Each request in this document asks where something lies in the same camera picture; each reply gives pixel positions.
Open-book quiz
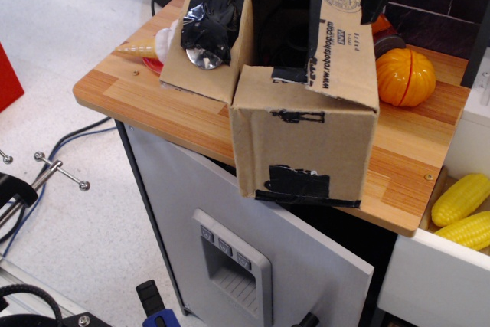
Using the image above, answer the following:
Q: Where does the blue floor cable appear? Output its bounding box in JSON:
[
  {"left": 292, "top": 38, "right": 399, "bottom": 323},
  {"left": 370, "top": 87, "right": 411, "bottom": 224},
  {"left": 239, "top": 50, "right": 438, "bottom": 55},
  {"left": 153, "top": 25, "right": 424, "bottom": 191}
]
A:
[{"left": 0, "top": 115, "right": 116, "bottom": 259}]

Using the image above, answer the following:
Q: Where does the toy ice cream cone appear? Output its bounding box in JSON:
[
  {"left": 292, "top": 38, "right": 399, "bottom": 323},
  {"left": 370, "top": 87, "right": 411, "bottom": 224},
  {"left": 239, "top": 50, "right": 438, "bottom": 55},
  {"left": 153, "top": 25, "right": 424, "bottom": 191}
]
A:
[{"left": 114, "top": 20, "right": 178, "bottom": 64}]

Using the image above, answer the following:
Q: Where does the orange toy pumpkin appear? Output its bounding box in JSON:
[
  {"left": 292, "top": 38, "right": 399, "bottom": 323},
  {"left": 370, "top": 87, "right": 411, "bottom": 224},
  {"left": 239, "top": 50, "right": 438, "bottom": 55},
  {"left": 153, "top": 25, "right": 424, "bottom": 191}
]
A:
[{"left": 376, "top": 48, "right": 436, "bottom": 107}]

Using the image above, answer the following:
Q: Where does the yellow toy corn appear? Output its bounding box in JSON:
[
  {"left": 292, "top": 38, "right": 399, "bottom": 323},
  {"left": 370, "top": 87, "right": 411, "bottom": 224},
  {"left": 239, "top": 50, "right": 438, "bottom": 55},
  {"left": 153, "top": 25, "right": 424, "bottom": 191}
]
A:
[
  {"left": 431, "top": 174, "right": 489, "bottom": 227},
  {"left": 435, "top": 211, "right": 489, "bottom": 250}
]

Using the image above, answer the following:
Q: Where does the brown cardboard box with tape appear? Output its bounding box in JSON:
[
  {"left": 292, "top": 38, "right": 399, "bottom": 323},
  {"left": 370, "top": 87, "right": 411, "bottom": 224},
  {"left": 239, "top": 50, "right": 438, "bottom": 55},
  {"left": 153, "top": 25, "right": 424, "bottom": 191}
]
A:
[{"left": 160, "top": 0, "right": 379, "bottom": 207}]

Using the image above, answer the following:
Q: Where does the upper yellow toy corn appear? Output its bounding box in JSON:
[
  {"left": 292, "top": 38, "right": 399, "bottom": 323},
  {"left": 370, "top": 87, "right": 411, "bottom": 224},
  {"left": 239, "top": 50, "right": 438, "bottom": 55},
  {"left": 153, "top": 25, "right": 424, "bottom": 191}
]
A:
[{"left": 431, "top": 174, "right": 489, "bottom": 227}]

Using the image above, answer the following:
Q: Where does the white drawer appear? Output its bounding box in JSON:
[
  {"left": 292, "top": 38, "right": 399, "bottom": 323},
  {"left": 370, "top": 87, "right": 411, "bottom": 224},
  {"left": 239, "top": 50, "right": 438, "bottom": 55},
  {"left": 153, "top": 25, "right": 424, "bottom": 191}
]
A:
[{"left": 377, "top": 70, "right": 489, "bottom": 326}]

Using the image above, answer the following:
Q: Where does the blue black clamp handle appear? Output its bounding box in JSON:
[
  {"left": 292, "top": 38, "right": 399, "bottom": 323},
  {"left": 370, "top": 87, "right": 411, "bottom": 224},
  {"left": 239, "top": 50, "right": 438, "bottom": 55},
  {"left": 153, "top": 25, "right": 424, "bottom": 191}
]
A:
[{"left": 136, "top": 280, "right": 181, "bottom": 327}]

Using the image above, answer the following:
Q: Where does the lower yellow toy corn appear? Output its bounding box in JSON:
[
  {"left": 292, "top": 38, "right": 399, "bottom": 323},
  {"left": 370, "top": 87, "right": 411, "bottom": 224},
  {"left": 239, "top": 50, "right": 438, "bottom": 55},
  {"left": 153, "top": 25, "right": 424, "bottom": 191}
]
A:
[{"left": 435, "top": 211, "right": 489, "bottom": 250}]

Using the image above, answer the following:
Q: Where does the black corrugated cable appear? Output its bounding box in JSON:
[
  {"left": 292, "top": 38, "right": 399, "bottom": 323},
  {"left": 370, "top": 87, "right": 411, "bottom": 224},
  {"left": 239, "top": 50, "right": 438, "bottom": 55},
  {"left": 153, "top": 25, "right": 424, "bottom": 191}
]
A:
[{"left": 0, "top": 283, "right": 64, "bottom": 327}]

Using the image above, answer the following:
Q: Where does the red box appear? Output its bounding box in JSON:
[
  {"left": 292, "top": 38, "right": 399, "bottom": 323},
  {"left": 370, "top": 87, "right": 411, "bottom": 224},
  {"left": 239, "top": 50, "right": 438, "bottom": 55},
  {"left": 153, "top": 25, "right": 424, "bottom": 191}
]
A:
[{"left": 0, "top": 46, "right": 25, "bottom": 112}]

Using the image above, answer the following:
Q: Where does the red toy plate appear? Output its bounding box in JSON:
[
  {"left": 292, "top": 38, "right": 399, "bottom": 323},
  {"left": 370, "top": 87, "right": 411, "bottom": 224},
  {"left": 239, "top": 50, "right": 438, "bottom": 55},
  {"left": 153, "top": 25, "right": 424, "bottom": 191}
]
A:
[{"left": 142, "top": 57, "right": 164, "bottom": 75}]

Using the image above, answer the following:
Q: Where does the metal bar clamp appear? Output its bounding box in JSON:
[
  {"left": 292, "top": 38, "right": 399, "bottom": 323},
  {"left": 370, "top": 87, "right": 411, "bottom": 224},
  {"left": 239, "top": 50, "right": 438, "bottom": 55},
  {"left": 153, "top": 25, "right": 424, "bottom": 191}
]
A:
[{"left": 1, "top": 152, "right": 91, "bottom": 227}]

